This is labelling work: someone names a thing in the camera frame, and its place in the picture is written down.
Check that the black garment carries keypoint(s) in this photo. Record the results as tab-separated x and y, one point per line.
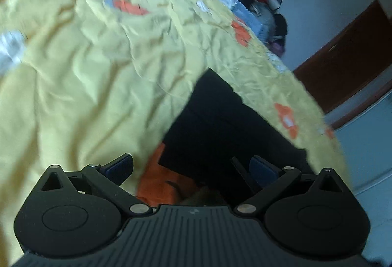
280	25

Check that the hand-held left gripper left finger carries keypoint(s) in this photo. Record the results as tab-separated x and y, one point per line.
119	169

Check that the purple bag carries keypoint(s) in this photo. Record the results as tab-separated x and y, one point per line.
278	47

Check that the yellow floral bedsheet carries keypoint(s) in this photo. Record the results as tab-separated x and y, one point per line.
92	86

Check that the black pants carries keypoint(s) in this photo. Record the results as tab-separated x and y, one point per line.
220	126

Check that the brown wooden door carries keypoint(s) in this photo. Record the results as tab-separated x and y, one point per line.
346	65

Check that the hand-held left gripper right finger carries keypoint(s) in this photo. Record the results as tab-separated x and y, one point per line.
263	172

